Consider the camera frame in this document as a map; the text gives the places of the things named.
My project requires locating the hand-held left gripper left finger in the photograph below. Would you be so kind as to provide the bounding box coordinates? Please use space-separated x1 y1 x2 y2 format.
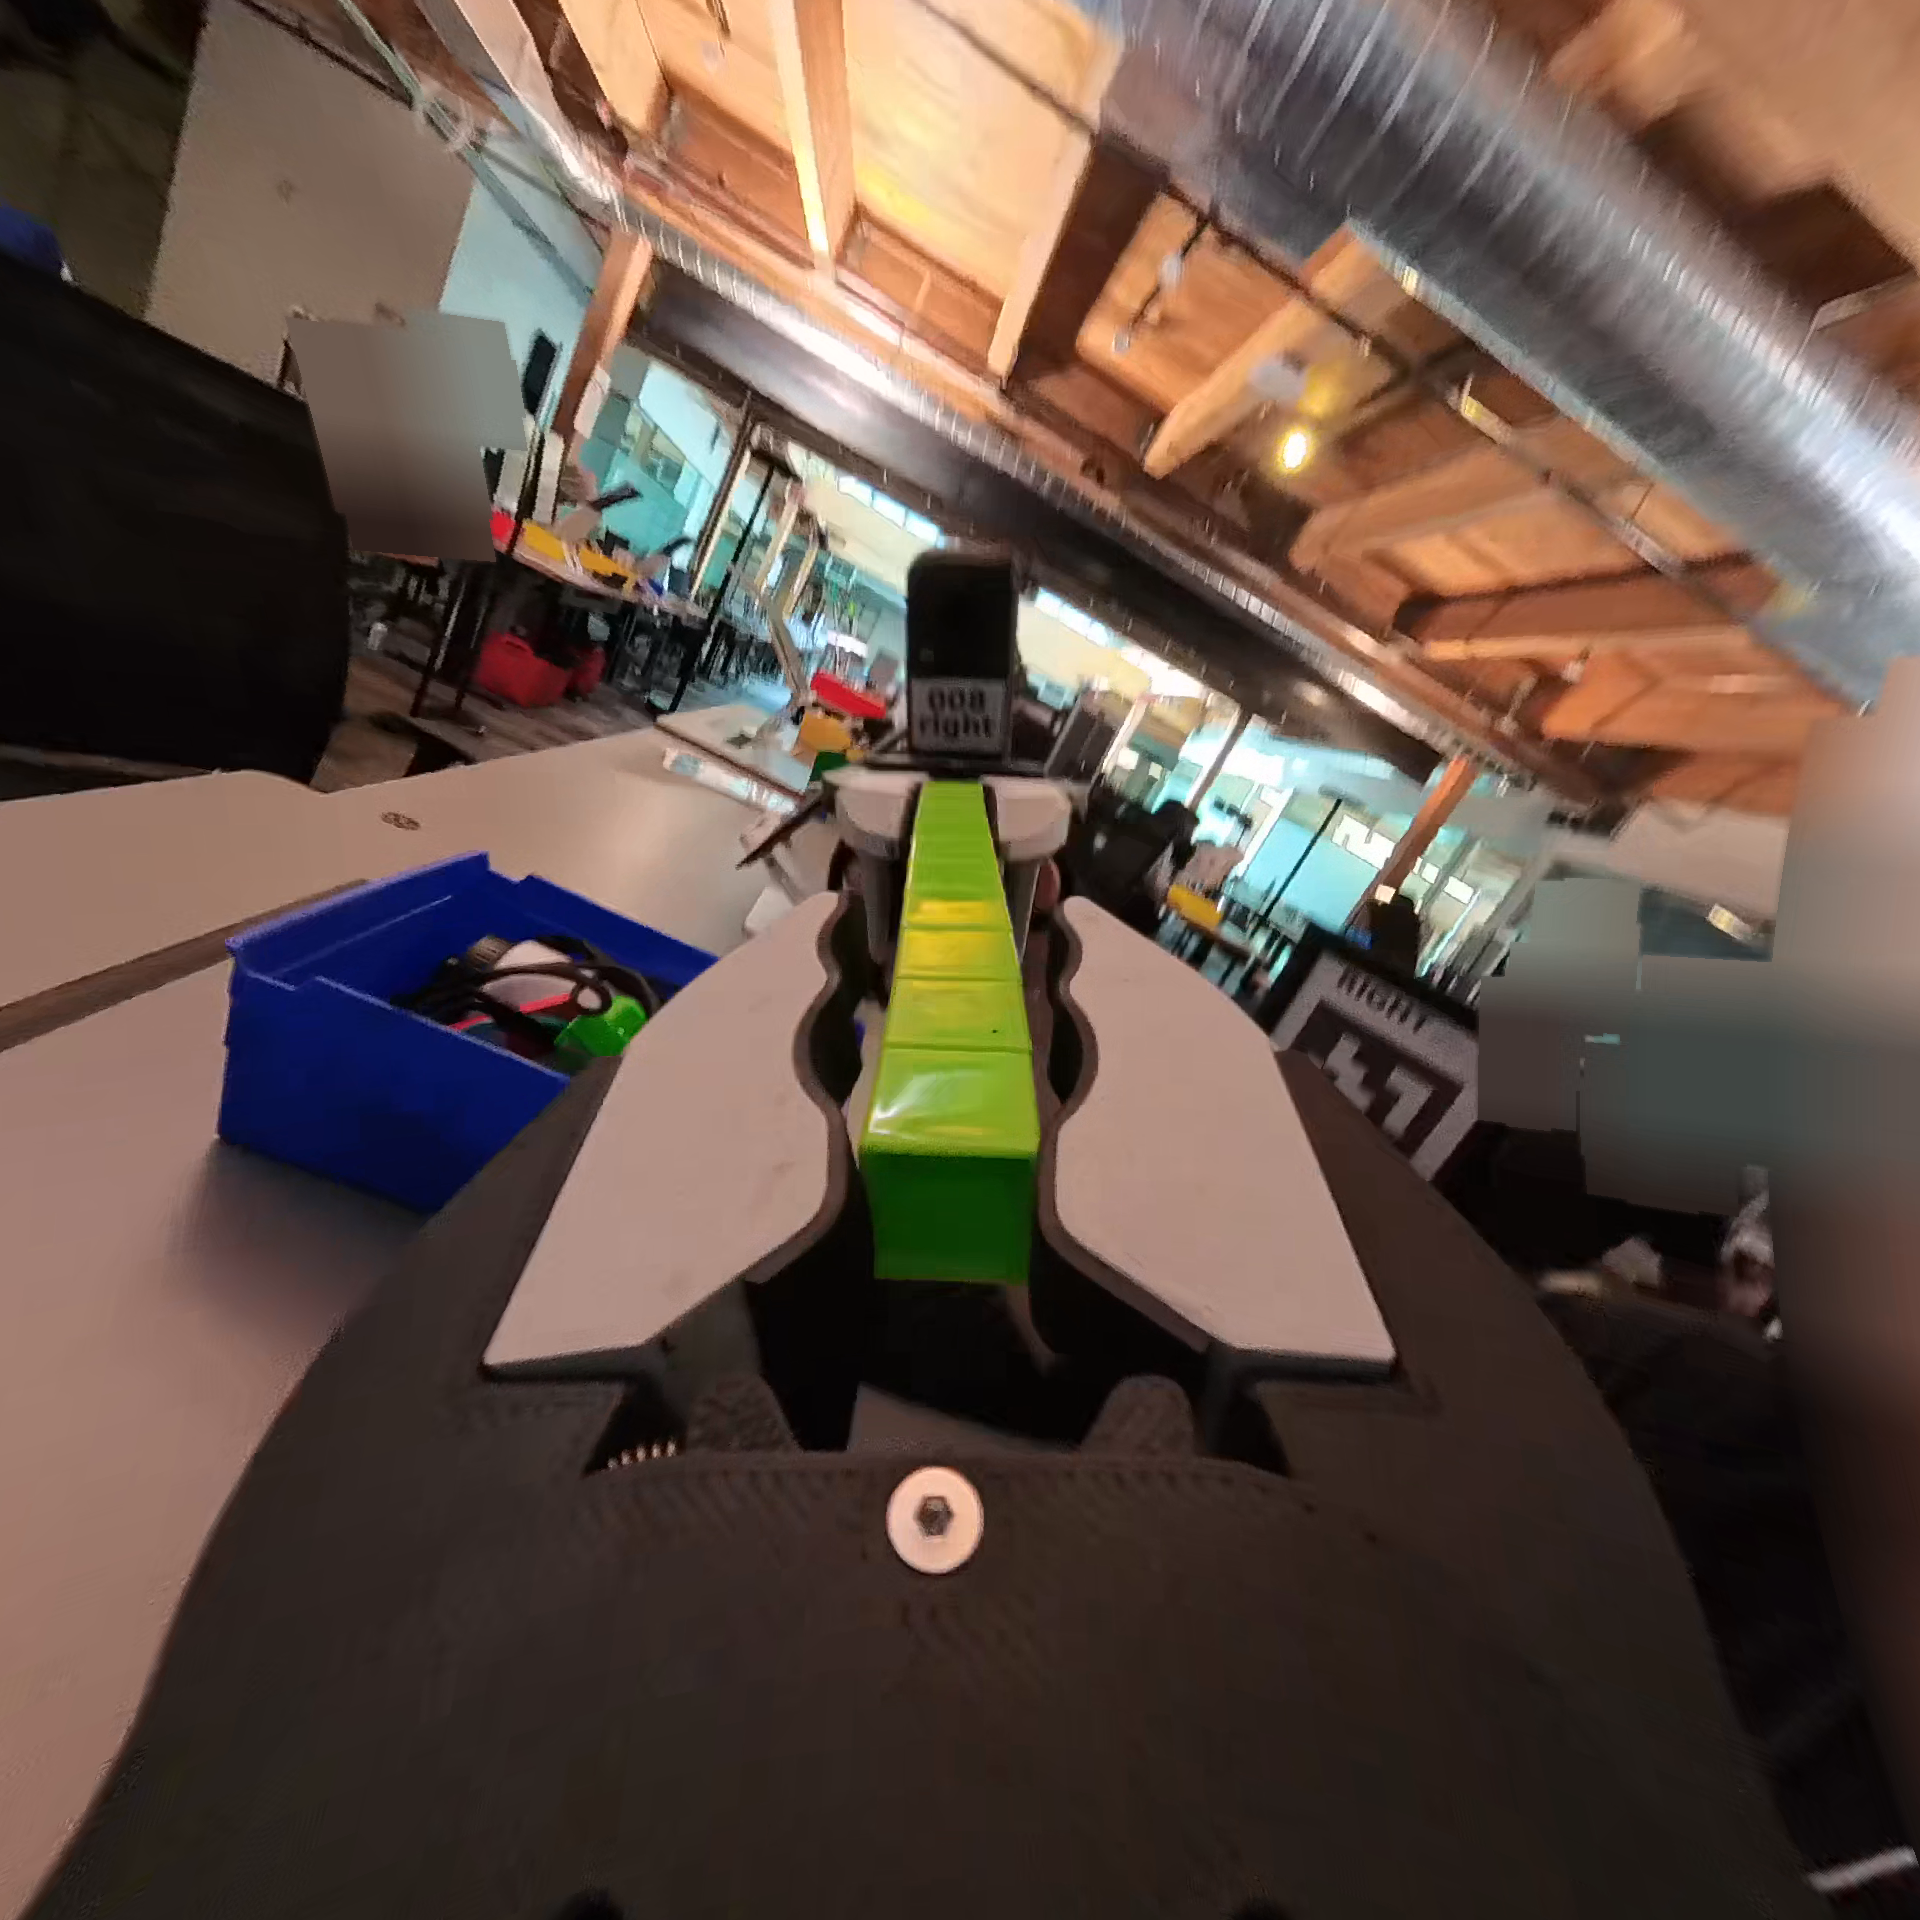
480 892 873 1442

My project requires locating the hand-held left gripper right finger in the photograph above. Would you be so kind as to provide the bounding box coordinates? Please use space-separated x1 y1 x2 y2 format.
1030 896 1401 1444

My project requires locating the long green block bar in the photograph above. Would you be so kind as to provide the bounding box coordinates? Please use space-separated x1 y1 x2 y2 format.
856 780 1044 1284

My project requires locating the black cable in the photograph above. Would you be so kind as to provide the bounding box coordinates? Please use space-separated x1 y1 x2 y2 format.
397 936 662 1040

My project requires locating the blue plastic bin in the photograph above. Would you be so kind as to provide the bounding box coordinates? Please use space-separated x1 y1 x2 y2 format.
216 852 719 1214

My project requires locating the black rolling sign stand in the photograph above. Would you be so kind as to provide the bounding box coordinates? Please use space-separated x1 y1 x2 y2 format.
1266 922 1479 1179

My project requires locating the red storage bin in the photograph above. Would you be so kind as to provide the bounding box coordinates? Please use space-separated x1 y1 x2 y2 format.
478 631 600 706

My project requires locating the bundle of coloured wires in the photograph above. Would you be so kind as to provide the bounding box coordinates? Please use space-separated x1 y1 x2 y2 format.
450 976 576 1040

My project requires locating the long spiral ceiling duct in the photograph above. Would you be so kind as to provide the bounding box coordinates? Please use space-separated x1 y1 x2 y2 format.
1102 0 1920 706

